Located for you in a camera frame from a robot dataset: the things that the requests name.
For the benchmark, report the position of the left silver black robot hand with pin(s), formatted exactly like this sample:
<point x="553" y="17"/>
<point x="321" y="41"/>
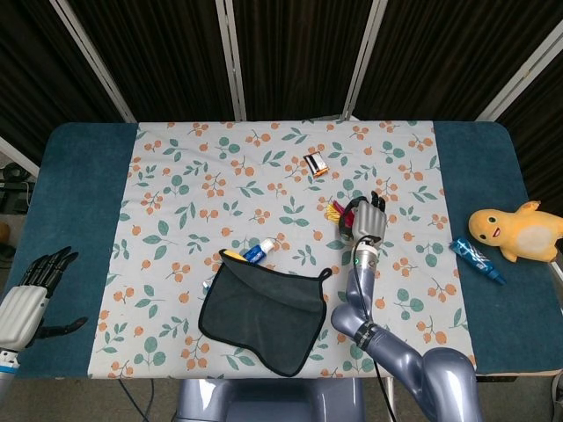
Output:
<point x="22" y="312"/>

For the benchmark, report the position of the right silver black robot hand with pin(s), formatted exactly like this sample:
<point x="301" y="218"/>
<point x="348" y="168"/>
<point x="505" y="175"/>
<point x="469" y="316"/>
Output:
<point x="369" y="220"/>

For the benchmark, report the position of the colourful feathered toy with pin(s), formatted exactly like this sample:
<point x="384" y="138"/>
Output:
<point x="336" y="210"/>

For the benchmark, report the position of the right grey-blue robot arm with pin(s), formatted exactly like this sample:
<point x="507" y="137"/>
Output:
<point x="440" y="373"/>

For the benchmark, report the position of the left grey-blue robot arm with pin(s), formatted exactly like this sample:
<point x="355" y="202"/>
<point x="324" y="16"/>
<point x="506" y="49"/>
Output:
<point x="6" y="369"/>

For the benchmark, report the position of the orange fruit leaf tablecloth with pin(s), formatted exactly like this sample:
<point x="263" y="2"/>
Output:
<point x="264" y="184"/>

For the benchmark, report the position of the white blue toothpaste tube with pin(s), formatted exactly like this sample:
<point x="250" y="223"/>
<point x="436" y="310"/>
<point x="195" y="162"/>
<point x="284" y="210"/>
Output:
<point x="259" y="251"/>

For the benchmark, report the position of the dark blue tube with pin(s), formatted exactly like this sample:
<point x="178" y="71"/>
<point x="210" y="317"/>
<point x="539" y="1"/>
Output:
<point x="477" y="260"/>

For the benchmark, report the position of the dark background equipment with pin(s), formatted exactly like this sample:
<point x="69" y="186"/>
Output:
<point x="13" y="189"/>

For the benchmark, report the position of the small yellow object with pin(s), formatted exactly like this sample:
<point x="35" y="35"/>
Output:
<point x="235" y="255"/>

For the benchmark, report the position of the blue table cover cloth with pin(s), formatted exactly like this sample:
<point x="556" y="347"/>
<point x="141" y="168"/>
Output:
<point x="79" y="184"/>

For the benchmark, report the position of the dark grey black-edged towel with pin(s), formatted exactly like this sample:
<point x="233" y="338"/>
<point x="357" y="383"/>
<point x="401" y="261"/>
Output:
<point x="264" y="321"/>

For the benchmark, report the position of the yellow plush toy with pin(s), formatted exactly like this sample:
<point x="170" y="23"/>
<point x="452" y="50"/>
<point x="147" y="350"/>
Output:
<point x="523" y="233"/>

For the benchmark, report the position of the dark folding screen white frames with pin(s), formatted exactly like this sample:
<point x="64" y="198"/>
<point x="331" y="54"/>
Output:
<point x="299" y="53"/>

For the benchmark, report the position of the grey-blue robot torso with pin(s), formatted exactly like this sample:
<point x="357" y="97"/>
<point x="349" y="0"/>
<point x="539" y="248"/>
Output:
<point x="264" y="402"/>

